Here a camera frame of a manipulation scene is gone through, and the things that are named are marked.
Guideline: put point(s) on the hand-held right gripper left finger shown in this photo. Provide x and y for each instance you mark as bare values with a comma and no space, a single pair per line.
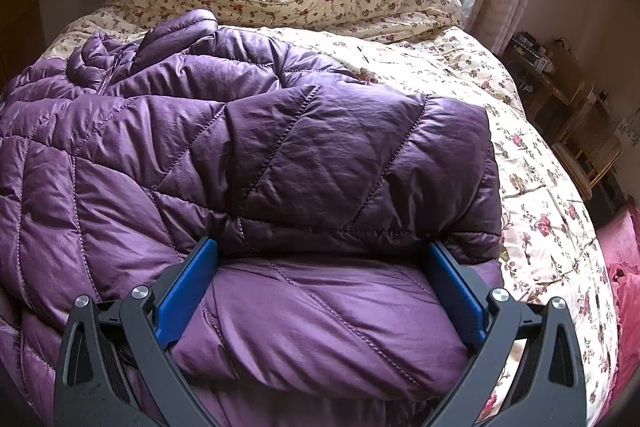
187,292

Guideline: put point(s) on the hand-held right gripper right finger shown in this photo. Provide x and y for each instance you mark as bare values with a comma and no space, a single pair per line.
457,297

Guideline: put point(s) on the purple quilted down jacket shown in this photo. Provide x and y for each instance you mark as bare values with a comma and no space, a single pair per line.
250,157

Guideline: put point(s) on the floral cream bedspread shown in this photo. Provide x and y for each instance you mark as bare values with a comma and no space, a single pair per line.
525,207

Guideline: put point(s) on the pink ruffled blanket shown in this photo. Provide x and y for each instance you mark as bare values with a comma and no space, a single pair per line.
625,287

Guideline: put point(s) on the wooden chair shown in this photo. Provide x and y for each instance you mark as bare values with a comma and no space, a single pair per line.
595,147

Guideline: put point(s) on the cluttered wooden desk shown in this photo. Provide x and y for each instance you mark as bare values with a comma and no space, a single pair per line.
550,77

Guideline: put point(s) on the folded floral duvet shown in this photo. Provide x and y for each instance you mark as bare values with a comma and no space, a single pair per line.
350,2

